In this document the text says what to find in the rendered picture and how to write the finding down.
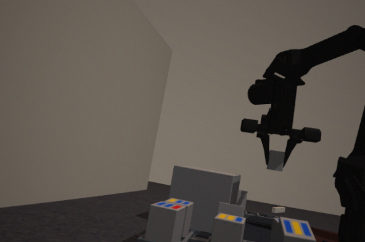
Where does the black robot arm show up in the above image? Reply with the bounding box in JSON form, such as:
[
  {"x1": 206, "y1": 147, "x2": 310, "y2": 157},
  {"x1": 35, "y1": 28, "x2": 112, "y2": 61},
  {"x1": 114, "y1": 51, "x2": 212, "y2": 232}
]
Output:
[{"x1": 247, "y1": 25, "x2": 365, "y2": 242}]

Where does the small beige block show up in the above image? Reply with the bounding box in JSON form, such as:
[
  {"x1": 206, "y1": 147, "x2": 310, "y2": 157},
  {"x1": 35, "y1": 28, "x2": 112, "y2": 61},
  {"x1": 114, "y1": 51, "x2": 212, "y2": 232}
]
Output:
[{"x1": 272, "y1": 207, "x2": 285, "y2": 213}]

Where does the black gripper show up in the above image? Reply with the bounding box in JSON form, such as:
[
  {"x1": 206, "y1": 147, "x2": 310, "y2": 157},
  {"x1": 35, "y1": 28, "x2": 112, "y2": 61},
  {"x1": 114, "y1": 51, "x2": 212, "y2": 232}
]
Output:
[{"x1": 241, "y1": 100, "x2": 321, "y2": 166}]

